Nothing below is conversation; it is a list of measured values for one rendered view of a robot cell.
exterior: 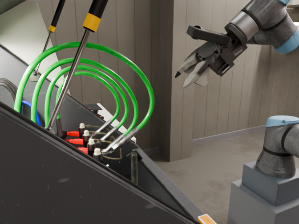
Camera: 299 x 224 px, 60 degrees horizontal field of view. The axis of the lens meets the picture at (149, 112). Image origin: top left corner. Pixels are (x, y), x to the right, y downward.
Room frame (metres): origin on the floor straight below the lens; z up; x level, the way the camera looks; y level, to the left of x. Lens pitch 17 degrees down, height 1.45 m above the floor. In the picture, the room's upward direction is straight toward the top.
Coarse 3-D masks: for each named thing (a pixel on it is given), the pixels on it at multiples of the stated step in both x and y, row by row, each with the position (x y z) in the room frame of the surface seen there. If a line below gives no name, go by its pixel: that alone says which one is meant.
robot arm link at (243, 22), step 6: (240, 12) 0.75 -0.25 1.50; (234, 18) 0.75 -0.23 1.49; (240, 18) 0.73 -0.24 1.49; (246, 18) 0.73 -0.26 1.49; (234, 24) 0.74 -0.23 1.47; (240, 24) 0.73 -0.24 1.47; (246, 24) 0.72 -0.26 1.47; (252, 24) 0.72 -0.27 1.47; (240, 30) 0.73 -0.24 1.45; (246, 30) 0.72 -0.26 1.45; (252, 30) 0.73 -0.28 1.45; (258, 30) 0.74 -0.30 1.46; (246, 36) 0.73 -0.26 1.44
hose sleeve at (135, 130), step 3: (135, 129) 0.73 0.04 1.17; (138, 129) 0.73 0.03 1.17; (129, 132) 0.73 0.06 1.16; (132, 132) 0.72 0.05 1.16; (135, 132) 0.73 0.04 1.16; (126, 135) 0.72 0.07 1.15; (129, 135) 0.72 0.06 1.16; (132, 135) 0.72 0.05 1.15; (123, 138) 0.72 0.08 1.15; (126, 138) 0.72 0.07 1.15; (129, 138) 0.72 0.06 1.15; (120, 141) 0.71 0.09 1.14; (123, 141) 0.71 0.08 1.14; (126, 141) 0.71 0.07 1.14; (117, 144) 0.71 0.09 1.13; (120, 144) 0.71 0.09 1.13; (123, 144) 0.71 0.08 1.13; (120, 147) 0.71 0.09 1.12
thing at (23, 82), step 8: (56, 48) 0.64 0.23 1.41; (64, 48) 0.66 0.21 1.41; (96, 48) 0.69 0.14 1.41; (104, 48) 0.69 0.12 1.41; (40, 56) 0.63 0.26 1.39; (120, 56) 0.71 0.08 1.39; (32, 64) 0.62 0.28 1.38; (128, 64) 0.73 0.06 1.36; (24, 80) 0.61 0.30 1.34; (144, 80) 0.74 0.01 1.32; (24, 88) 0.62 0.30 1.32; (16, 96) 0.61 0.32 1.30; (152, 96) 0.75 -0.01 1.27; (16, 104) 0.60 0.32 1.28; (152, 104) 0.75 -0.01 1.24; (152, 112) 0.75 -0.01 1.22; (144, 120) 0.74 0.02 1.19
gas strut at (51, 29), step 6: (60, 0) 0.96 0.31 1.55; (60, 6) 0.96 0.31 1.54; (60, 12) 0.96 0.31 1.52; (54, 18) 0.95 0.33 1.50; (54, 24) 0.95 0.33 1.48; (48, 30) 0.95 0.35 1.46; (54, 30) 0.95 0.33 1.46; (48, 36) 0.94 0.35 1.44; (36, 72) 0.91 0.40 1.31; (30, 78) 0.90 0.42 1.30; (36, 78) 0.91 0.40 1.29
